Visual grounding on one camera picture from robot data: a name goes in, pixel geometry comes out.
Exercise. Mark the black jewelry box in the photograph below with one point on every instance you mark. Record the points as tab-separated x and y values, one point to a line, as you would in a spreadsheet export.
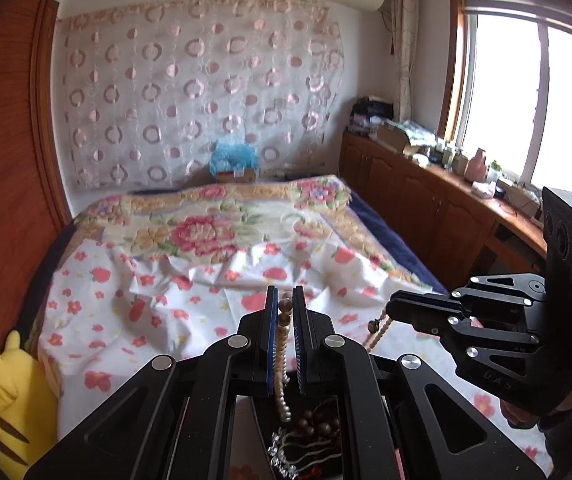
313	432

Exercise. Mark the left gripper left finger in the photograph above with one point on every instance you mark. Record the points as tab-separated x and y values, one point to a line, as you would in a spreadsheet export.
270	326

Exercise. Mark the pile of clothes and books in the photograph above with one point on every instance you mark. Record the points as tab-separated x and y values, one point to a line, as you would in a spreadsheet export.
373	118

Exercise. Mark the person's right hand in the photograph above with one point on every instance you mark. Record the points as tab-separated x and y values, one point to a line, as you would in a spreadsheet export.
516	417

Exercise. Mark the pink bottle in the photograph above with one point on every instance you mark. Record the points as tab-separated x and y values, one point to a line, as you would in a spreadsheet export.
476	170

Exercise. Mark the side window curtain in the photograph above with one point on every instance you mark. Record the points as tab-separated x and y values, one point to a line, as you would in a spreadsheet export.
404	14

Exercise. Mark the dark blue bed sheet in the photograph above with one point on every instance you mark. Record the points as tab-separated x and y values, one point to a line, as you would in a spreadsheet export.
394	245

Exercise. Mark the yellow plush toy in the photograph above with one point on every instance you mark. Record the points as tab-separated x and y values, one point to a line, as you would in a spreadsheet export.
28	410

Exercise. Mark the wooden sideboard cabinet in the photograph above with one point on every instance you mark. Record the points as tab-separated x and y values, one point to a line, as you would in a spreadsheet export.
453	232

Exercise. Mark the strawberry print white cloth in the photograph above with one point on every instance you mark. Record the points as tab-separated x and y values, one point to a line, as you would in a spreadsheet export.
108	313

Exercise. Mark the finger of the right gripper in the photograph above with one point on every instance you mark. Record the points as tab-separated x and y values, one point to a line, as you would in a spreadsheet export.
470	298
427	313

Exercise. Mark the pink circle pattern curtain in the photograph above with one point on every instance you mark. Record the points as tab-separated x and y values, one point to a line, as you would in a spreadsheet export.
147	93

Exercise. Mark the floral bed quilt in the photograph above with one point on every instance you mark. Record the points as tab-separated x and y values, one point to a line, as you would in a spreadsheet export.
211	223

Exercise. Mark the window with wooden frame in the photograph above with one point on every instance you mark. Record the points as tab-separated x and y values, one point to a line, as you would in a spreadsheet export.
508	87

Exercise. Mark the silver crystal hair clip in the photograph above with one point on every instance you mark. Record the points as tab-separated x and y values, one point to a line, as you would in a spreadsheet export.
276	455

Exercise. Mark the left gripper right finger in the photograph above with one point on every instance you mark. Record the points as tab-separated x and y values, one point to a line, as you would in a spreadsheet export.
301	325

